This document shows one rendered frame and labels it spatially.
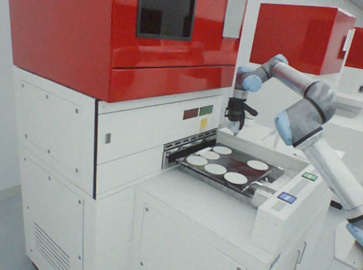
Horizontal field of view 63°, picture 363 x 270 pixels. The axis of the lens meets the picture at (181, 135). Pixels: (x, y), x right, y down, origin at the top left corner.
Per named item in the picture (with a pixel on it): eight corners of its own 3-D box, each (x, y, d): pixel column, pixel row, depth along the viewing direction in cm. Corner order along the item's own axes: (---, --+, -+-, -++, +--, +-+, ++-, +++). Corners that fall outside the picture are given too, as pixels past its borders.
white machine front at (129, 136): (92, 198, 116) (94, 99, 102) (210, 150, 177) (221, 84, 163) (97, 201, 114) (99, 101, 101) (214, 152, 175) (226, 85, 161)
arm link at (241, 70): (240, 67, 140) (235, 65, 148) (236, 90, 144) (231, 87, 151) (256, 69, 141) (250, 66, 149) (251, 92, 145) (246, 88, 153)
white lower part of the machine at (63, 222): (25, 264, 183) (16, 142, 155) (128, 213, 244) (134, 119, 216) (92, 346, 142) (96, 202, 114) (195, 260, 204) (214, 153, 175)
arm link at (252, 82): (264, 68, 130) (255, 64, 140) (242, 82, 131) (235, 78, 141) (272, 82, 133) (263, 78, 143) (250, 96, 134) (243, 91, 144)
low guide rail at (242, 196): (179, 170, 148) (179, 164, 147) (181, 168, 150) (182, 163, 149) (272, 216, 120) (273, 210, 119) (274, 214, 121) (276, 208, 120)
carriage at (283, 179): (250, 203, 121) (252, 197, 120) (285, 177, 148) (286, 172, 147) (269, 212, 116) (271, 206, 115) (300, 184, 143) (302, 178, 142)
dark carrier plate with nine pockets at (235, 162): (178, 160, 142) (178, 158, 141) (217, 144, 167) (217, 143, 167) (240, 189, 122) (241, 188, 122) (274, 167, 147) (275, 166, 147)
